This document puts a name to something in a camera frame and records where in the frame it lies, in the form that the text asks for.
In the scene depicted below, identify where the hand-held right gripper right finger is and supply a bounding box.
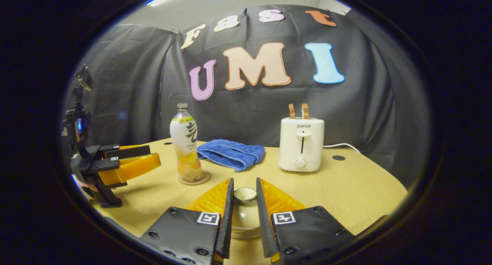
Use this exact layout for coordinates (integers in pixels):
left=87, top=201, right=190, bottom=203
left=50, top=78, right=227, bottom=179
left=256, top=177, right=389, bottom=265

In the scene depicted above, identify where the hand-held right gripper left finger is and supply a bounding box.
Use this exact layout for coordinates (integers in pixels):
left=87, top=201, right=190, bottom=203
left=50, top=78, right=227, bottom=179
left=139, top=177, right=235, bottom=265

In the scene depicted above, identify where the cream ceramic teacup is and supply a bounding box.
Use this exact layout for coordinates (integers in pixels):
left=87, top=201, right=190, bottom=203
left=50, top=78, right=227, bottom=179
left=231, top=226, right=262, bottom=240

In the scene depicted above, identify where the cream teacup lid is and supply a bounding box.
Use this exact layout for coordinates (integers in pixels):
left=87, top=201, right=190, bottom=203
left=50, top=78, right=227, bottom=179
left=231, top=187, right=262, bottom=230

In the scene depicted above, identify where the round cork coaster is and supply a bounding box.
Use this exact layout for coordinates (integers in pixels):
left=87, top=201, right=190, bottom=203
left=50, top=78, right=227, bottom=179
left=178, top=169, right=212, bottom=186

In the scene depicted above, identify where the clear labelled water bottle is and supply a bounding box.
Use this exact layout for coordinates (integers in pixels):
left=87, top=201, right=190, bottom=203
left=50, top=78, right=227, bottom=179
left=170, top=102, right=204, bottom=183

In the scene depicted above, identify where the blue folded towel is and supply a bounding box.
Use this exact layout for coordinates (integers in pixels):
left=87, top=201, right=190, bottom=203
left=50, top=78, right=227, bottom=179
left=197, top=139, right=266, bottom=172

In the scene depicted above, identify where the white toaster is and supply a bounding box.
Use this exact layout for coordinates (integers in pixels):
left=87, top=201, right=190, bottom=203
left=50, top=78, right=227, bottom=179
left=278, top=117, right=325, bottom=173

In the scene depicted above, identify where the black backdrop cloth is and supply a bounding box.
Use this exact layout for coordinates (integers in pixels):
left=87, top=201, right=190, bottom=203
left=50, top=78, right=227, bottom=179
left=61, top=5, right=431, bottom=189

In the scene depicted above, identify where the white power cable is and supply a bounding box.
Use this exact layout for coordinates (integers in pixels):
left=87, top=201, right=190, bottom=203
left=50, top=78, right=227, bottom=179
left=324, top=143, right=362, bottom=154

